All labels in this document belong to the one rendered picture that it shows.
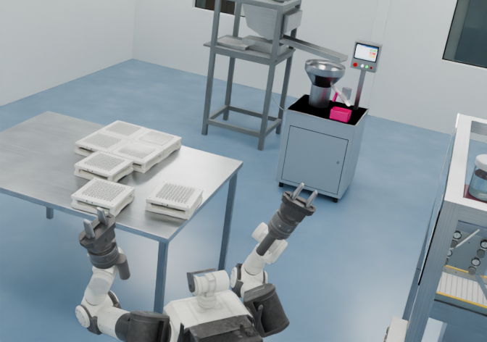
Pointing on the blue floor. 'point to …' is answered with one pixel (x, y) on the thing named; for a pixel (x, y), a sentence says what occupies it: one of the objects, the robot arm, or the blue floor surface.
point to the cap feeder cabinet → (319, 148)
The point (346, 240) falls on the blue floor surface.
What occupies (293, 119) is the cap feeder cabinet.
